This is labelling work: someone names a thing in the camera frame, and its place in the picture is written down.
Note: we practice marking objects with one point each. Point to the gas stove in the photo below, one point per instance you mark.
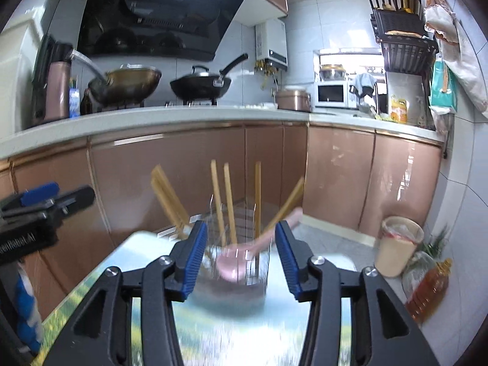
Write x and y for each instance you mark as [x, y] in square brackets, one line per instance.
[125, 106]

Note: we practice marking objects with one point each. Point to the group of bamboo chopsticks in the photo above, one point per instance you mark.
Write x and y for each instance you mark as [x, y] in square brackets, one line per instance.
[230, 198]

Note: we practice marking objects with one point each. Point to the yellow oil jug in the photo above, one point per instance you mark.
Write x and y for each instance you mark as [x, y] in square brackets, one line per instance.
[399, 112]

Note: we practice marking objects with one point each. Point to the black wall rack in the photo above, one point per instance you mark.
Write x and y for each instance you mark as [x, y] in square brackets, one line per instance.
[408, 53]

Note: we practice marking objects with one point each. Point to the beige trash bin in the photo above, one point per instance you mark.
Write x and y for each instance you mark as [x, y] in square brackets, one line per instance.
[396, 251]

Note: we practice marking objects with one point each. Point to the white orange hanging bag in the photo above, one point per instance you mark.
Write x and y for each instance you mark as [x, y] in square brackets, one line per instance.
[442, 23]

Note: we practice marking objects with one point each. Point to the white water heater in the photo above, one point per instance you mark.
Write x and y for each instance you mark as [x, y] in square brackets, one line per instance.
[271, 42]

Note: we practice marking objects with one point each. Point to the teal tissue pack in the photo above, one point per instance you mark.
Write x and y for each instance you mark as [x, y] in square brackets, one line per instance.
[442, 91]

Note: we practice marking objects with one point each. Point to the brown thermos jug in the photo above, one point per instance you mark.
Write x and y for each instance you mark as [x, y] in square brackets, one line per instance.
[40, 68]

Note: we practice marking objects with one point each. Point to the blue white carton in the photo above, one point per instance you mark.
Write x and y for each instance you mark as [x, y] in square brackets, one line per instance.
[74, 103]

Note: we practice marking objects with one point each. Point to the green onions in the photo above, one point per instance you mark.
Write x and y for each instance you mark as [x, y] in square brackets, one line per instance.
[436, 242]

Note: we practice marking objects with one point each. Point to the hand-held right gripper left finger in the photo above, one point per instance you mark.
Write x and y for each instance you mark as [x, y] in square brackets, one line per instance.
[190, 263]

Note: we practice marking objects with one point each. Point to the white and blue bag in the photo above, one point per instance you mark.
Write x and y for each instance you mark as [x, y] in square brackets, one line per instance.
[28, 305]

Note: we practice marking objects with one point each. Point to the copper rice cooker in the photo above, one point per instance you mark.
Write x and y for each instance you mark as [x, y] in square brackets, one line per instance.
[292, 100]

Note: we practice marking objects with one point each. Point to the black wok with lid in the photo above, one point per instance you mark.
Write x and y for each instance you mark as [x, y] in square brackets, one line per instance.
[200, 85]

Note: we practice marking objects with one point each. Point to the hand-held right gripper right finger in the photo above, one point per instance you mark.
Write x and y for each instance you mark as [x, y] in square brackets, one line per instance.
[289, 263]

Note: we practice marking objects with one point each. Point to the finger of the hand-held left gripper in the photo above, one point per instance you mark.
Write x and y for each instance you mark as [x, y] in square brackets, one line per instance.
[38, 194]
[76, 200]

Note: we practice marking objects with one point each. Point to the cream storage box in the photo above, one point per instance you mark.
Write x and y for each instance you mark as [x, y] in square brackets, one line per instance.
[19, 84]

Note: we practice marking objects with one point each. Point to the steel pot with glass lid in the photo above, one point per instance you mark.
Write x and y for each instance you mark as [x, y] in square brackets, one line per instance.
[332, 73]

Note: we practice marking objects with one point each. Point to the white microwave oven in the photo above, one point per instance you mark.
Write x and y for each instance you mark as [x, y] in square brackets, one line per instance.
[331, 94]

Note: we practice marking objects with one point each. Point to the white kitchen countertop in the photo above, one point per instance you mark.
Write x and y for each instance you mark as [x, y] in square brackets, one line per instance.
[152, 116]

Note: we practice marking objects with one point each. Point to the white bowl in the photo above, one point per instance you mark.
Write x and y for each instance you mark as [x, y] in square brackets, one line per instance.
[268, 105]

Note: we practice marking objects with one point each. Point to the black range hood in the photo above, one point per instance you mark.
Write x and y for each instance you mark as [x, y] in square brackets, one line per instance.
[152, 15]

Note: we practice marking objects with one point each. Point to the amber oil bottle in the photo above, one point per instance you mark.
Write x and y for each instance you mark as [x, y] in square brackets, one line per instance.
[429, 293]

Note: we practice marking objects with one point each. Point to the pink thermos flask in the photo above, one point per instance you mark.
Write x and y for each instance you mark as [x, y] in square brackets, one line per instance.
[57, 91]

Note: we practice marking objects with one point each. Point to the crumpled clear plastic bag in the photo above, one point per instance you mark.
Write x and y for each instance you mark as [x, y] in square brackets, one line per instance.
[415, 270]

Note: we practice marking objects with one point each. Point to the dark glass bottle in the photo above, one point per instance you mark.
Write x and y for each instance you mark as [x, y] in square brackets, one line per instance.
[87, 103]

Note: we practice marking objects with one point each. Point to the grey blue towel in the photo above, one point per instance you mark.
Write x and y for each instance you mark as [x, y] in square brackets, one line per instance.
[364, 82]

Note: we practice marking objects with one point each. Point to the large white hanging bag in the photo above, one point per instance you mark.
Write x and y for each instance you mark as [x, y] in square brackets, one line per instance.
[469, 72]

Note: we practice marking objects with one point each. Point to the brass wok with lid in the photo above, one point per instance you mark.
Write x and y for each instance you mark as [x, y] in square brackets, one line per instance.
[125, 84]

